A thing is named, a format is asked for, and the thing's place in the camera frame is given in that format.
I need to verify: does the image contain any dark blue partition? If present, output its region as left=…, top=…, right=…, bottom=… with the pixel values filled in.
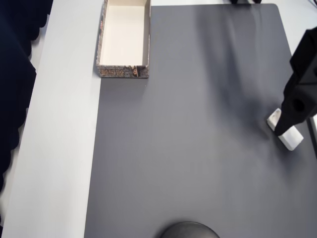
left=0, top=0, right=56, bottom=224

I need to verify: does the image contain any patterned cardboard box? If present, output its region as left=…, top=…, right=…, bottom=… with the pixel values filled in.
left=96, top=0, right=152, bottom=79

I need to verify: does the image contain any white rectangular block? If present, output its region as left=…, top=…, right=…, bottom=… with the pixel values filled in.
left=266, top=107, right=305, bottom=151

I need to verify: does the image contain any gray desk mat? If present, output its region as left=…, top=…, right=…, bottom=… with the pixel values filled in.
left=83, top=3, right=317, bottom=238

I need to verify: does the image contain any black round object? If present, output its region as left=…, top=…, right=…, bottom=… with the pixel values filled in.
left=159, top=221, right=220, bottom=238

